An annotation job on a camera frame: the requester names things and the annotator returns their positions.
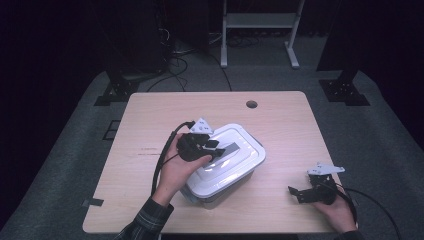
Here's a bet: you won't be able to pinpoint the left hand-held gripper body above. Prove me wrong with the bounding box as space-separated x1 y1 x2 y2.
176 117 215 163

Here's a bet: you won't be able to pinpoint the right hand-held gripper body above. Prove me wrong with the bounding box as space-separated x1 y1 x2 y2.
305 161 346 206

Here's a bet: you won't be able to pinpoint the white plastic box lid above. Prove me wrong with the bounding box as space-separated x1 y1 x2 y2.
184 123 267 200

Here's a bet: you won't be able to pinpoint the clear brown storage box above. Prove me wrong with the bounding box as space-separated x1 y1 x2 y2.
179 138 267 210

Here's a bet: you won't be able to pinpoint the person's right hand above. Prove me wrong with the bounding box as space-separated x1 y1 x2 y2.
311 192 360 234

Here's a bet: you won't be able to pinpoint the person's left hand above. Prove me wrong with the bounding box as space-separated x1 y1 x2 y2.
155 132 213 208

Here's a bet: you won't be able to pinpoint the black stand base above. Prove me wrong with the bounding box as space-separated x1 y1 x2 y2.
93 70 141 107
318 69 371 107

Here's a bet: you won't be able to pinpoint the grey tape strip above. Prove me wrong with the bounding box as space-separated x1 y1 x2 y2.
82 197 105 208

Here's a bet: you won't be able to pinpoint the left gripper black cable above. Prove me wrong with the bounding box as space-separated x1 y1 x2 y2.
150 120 196 197

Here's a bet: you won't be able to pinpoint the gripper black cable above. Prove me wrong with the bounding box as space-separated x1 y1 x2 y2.
334 184 403 240
150 120 196 197

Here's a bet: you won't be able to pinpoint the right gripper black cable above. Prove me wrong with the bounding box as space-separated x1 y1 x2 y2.
334 184 403 240

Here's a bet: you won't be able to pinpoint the black floor cables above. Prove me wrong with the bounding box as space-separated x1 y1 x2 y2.
145 28 233 93

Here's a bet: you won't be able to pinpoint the white metal stand frame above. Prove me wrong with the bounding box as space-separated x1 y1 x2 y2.
220 0 306 70

